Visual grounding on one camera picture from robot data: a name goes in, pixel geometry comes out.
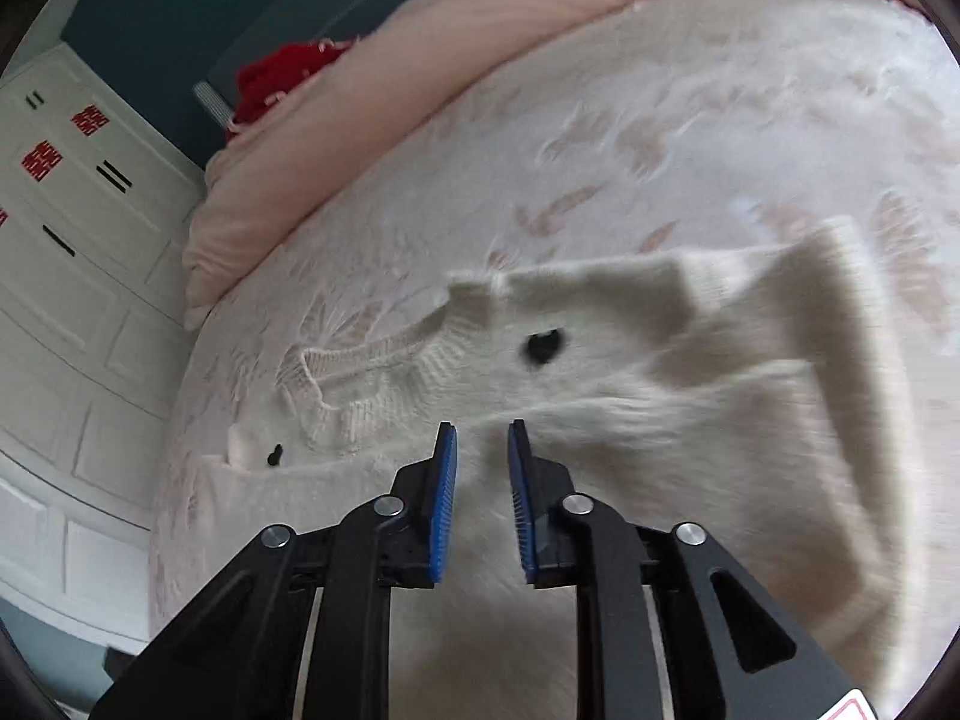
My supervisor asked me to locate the bed with pink floral cover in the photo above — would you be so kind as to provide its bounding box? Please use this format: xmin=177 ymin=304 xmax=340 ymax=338
xmin=146 ymin=0 xmax=960 ymax=720

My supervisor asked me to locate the white wardrobe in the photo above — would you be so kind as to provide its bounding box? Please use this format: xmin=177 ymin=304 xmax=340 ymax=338
xmin=0 ymin=41 xmax=207 ymax=646

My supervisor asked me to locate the cream knit sweater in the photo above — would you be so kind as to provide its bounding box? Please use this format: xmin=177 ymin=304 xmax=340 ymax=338
xmin=225 ymin=217 xmax=923 ymax=720

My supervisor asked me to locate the pink duvet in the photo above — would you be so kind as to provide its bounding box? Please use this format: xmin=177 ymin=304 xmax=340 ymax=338
xmin=184 ymin=0 xmax=796 ymax=331

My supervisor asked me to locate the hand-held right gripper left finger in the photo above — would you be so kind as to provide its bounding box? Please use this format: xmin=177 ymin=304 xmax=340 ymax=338
xmin=90 ymin=422 xmax=457 ymax=720

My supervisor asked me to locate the blue upholstered headboard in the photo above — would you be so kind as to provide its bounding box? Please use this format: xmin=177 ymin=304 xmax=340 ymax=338
xmin=60 ymin=0 xmax=451 ymax=166

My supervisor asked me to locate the red garment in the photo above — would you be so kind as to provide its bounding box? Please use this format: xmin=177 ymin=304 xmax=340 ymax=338
xmin=225 ymin=41 xmax=353 ymax=140

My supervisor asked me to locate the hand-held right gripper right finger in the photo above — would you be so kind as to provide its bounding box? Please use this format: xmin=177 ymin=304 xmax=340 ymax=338
xmin=508 ymin=420 xmax=878 ymax=720

